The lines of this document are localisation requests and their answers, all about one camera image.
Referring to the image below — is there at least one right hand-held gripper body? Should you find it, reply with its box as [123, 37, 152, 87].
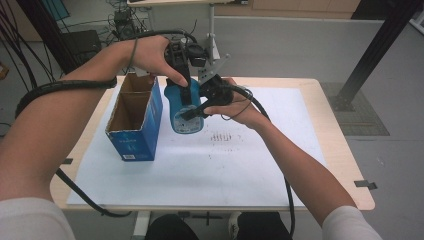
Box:
[198, 53, 235, 108]

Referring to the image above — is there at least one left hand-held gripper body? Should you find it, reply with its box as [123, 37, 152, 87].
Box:
[164, 38, 209, 75]

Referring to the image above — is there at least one blue bottle with white cap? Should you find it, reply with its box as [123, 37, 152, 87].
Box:
[163, 78, 205, 135]

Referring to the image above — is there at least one blue cardboard box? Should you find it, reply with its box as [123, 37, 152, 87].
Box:
[105, 72, 164, 163]

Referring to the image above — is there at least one person's right hand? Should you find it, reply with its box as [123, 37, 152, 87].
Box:
[203, 77, 271, 130]

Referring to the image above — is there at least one person's left hand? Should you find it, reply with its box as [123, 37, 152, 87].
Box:
[128, 34, 190, 89]

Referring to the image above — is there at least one white desk with leg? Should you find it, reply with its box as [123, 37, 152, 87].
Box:
[126, 0, 249, 63]

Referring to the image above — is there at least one white table mat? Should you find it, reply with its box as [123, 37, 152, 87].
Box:
[66, 84, 328, 209]

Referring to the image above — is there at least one black electronic device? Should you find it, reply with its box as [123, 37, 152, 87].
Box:
[113, 8, 138, 39]

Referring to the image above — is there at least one black box on floor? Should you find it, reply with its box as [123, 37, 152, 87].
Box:
[61, 29, 103, 66]

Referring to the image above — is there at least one person's left leg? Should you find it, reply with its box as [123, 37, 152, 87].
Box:
[144, 213, 200, 240]

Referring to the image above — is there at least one person's leg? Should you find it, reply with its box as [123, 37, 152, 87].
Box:
[144, 213, 200, 240]
[233, 211, 293, 240]

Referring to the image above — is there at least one person's white shoe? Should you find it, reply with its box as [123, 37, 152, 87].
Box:
[228, 213, 243, 240]

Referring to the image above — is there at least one white table leg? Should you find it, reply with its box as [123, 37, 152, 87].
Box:
[131, 210, 152, 240]

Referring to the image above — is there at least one person's right leg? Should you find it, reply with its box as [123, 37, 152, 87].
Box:
[233, 211, 293, 240]

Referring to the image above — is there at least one teal board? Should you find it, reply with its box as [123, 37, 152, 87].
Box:
[41, 0, 71, 22]

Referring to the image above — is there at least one thin black wrist cord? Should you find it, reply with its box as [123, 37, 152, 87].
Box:
[128, 37, 140, 75]
[220, 95, 253, 121]

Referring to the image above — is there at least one black corrugated left gripper cable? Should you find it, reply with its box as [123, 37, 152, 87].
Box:
[14, 29, 198, 219]

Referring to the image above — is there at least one black metal post with base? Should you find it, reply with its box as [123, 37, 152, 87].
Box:
[329, 0, 424, 112]

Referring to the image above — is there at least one tangle of black floor cables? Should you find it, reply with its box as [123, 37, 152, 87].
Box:
[0, 0, 148, 138]

